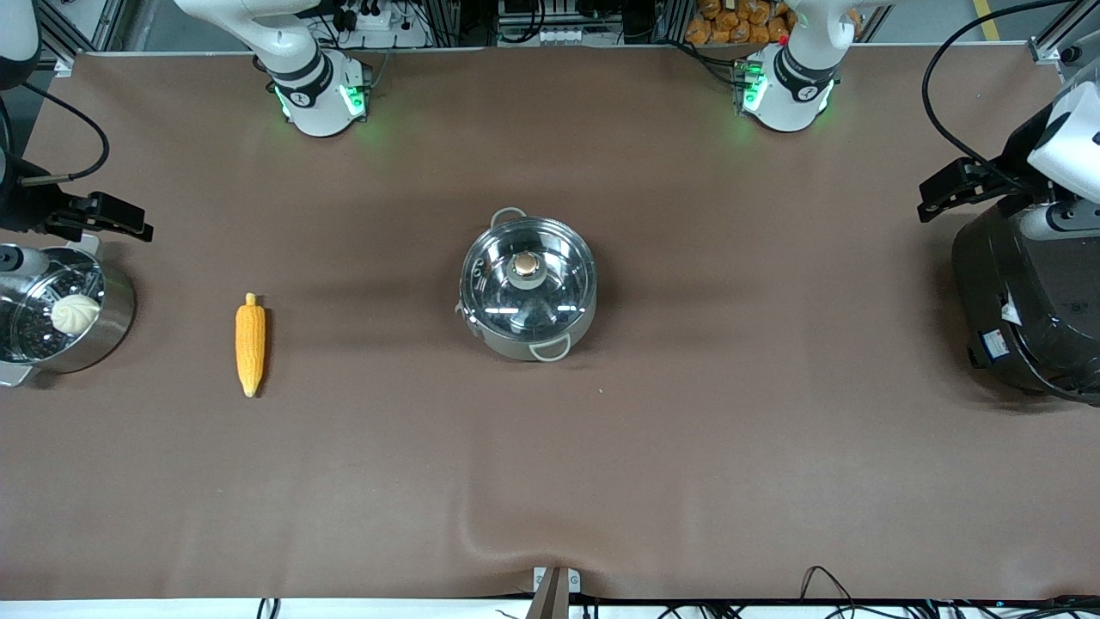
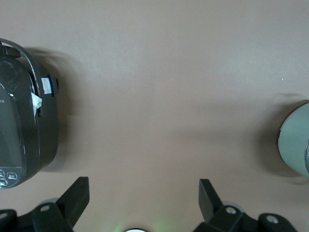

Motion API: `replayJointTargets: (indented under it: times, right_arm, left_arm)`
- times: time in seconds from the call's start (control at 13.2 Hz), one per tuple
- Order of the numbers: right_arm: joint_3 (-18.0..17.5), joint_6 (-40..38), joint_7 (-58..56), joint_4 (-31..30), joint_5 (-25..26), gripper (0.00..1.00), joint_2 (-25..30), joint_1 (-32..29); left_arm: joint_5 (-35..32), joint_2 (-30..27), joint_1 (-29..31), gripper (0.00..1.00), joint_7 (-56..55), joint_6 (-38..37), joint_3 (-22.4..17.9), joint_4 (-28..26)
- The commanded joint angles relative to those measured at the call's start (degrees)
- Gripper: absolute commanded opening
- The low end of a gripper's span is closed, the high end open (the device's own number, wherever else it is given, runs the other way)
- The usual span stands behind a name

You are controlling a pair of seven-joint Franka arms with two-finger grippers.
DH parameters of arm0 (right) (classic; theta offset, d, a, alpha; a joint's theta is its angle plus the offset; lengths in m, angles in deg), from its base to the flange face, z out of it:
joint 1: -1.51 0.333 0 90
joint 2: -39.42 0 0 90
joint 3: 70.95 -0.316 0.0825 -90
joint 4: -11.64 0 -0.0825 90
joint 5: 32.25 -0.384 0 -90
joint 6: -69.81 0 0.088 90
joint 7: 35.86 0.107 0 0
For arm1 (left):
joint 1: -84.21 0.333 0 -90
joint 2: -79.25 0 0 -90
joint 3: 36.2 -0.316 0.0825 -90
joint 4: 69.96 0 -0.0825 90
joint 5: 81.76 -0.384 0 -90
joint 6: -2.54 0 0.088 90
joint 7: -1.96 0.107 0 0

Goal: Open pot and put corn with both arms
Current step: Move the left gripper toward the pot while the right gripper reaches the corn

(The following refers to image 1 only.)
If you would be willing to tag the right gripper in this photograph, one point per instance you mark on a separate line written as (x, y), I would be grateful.
(24, 209)

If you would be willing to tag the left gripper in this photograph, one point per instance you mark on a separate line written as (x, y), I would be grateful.
(1012, 173)

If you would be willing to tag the yellow corn cob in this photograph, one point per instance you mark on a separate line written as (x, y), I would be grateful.
(250, 344)

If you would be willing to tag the glass pot lid with knob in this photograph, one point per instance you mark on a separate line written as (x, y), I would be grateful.
(554, 301)

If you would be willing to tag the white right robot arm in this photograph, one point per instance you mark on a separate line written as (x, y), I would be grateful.
(314, 94)

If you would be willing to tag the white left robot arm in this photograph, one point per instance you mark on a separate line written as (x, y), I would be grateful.
(795, 86)

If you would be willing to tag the stainless steel steamer pot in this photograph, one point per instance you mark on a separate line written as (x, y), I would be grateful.
(112, 318)

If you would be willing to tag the stainless steel cooking pot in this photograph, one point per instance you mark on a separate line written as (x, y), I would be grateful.
(503, 344)

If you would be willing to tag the white steamed bun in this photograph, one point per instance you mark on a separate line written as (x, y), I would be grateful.
(76, 314)

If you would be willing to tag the black rice cooker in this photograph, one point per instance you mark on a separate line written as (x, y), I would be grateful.
(1031, 309)

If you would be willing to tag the orange snack packets pile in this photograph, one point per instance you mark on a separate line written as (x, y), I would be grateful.
(730, 26)

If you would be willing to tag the white power strip with plugs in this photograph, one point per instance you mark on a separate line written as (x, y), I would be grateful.
(387, 39)

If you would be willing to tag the brown table mat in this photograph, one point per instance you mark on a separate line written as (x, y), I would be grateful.
(687, 447)

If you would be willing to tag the small white power strip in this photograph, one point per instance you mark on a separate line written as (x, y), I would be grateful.
(563, 36)

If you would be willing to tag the aluminium frame profile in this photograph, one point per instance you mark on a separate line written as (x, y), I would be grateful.
(1053, 43)
(64, 43)

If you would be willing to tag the metal table edge bracket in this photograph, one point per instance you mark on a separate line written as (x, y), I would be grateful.
(540, 578)

